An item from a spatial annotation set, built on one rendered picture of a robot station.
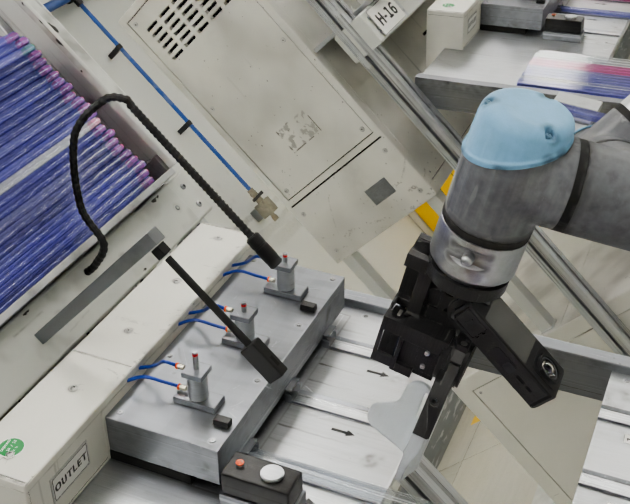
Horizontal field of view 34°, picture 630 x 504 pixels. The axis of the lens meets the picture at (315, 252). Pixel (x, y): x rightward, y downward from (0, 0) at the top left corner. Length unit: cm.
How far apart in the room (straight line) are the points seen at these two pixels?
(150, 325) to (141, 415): 13
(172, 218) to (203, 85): 91
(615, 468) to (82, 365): 58
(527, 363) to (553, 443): 154
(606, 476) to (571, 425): 124
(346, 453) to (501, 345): 31
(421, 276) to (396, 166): 126
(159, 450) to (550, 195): 51
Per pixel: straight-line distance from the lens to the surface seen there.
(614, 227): 81
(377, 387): 121
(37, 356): 117
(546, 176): 79
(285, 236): 381
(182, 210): 139
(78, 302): 110
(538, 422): 239
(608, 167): 80
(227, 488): 106
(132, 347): 116
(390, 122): 215
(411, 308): 89
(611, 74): 208
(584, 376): 129
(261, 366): 102
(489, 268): 83
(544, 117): 79
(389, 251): 420
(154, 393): 113
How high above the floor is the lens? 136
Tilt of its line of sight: 7 degrees down
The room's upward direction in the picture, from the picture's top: 42 degrees counter-clockwise
